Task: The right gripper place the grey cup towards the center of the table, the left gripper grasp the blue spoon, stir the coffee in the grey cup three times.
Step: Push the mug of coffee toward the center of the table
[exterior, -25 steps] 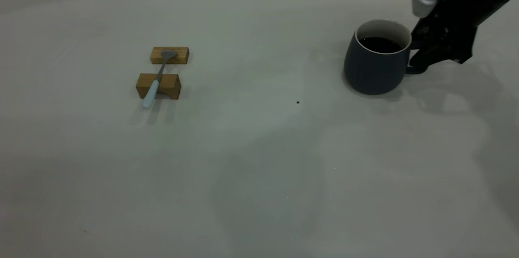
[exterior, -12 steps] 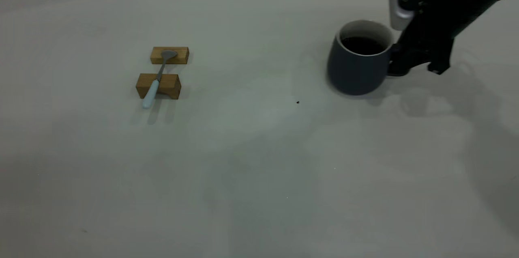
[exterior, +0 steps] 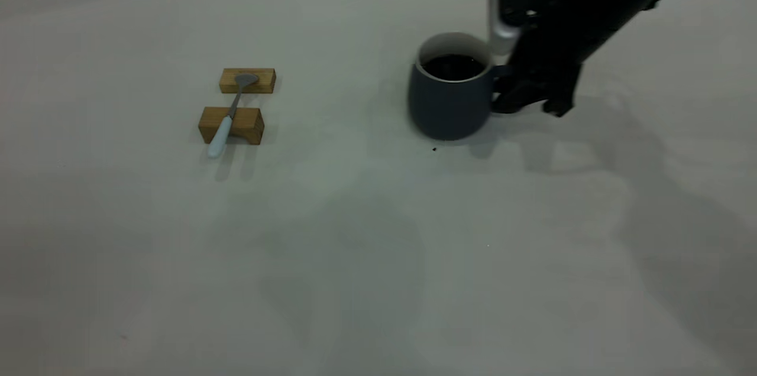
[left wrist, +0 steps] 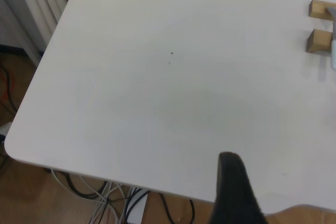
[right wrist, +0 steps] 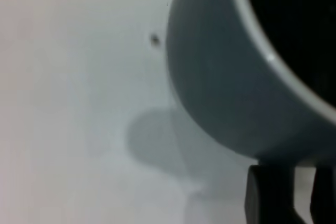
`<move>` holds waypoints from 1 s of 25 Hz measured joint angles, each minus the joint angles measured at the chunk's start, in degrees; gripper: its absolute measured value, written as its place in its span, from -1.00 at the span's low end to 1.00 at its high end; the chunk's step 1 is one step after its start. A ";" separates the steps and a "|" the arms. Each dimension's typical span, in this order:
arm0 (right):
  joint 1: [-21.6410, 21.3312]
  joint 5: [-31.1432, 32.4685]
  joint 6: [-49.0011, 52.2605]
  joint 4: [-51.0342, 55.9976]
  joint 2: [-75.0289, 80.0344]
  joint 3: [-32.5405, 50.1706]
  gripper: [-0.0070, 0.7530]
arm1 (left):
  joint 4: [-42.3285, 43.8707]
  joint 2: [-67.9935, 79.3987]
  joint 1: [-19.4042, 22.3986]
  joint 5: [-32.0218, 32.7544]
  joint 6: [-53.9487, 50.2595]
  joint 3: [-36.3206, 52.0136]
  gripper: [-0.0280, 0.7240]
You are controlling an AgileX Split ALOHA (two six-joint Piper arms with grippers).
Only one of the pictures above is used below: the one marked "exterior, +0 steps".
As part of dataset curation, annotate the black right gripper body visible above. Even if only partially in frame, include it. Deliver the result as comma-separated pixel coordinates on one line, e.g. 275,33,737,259
507,0,598,93

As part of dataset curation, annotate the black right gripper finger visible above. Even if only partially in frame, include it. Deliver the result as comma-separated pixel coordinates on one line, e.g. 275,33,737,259
492,82,548,114
543,66,583,118

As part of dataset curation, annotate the dark grey ceramic mug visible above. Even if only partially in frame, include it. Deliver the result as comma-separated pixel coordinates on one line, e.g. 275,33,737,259
408,33,510,141

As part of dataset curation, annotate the grey spoon with pale handle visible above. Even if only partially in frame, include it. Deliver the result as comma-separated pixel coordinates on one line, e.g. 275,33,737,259
208,73,260,159

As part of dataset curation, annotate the dark coffee liquid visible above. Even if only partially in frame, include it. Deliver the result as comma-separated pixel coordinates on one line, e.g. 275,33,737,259
423,55,487,82

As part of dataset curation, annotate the flat rectangular wooden block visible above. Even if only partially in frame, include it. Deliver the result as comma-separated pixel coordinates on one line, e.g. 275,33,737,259
219,68,276,95

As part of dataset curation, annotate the arched wooden block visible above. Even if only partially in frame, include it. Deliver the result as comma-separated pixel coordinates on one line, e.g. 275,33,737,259
198,106,265,145

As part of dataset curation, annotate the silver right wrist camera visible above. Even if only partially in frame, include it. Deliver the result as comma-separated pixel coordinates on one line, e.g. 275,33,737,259
487,0,542,67

